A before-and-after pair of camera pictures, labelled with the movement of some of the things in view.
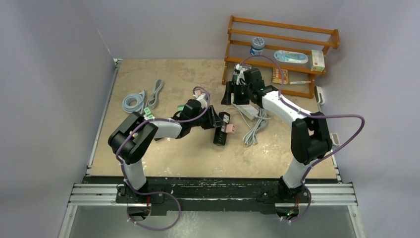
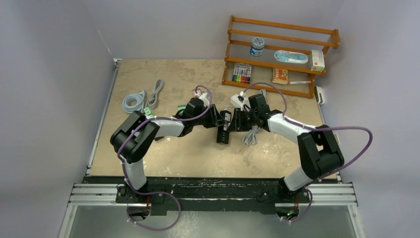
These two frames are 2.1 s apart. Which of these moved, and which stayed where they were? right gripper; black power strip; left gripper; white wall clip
Moved: right gripper
Stayed: white wall clip; black power strip; left gripper
